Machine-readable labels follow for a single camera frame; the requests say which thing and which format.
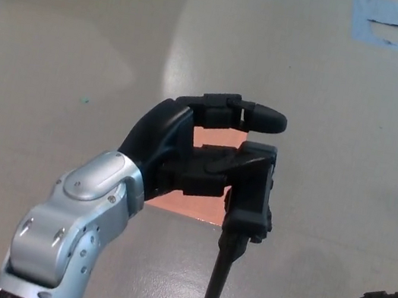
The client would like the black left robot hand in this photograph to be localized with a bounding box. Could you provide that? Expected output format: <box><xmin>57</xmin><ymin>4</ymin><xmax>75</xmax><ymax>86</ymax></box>
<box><xmin>109</xmin><ymin>74</ymin><xmax>292</xmax><ymax>223</ymax></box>

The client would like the black phone stand tripod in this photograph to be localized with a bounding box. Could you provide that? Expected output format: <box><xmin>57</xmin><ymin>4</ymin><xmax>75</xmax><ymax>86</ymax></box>
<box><xmin>195</xmin><ymin>136</ymin><xmax>288</xmax><ymax>298</ymax></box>

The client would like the orange floor marker sheet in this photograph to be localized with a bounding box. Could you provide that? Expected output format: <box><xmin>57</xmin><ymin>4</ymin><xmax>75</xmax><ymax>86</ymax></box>
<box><xmin>144</xmin><ymin>116</ymin><xmax>248</xmax><ymax>228</ymax></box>

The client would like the torn blue floor marker sheet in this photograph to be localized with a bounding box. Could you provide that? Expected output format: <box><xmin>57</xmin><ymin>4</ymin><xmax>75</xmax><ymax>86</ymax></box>
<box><xmin>345</xmin><ymin>0</ymin><xmax>398</xmax><ymax>52</ymax></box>

